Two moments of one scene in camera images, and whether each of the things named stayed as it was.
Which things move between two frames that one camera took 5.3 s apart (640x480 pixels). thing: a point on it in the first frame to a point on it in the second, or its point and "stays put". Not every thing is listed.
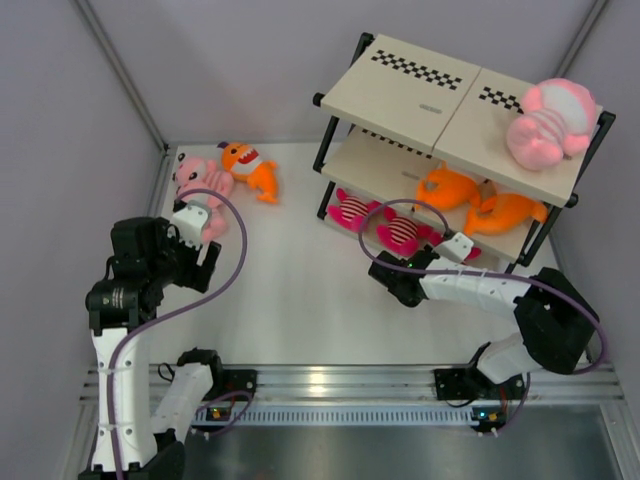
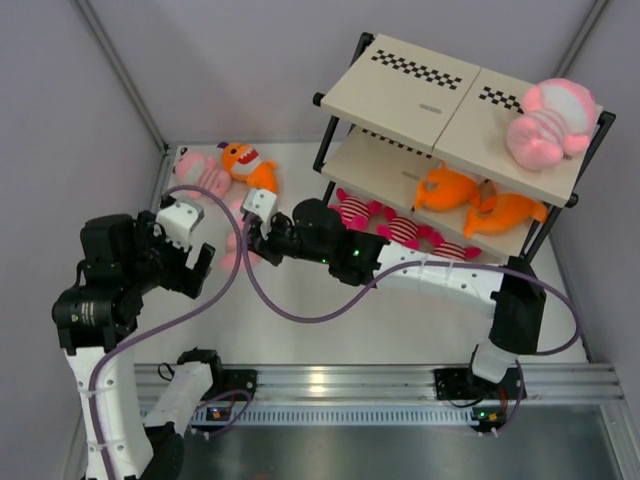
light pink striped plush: [191, 173] to [229, 256]
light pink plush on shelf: [557, 121] stays put
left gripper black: [195, 277] stays put
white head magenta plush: [402, 234] stays put
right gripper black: [428, 247] to [265, 244]
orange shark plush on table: [244, 163] stays put
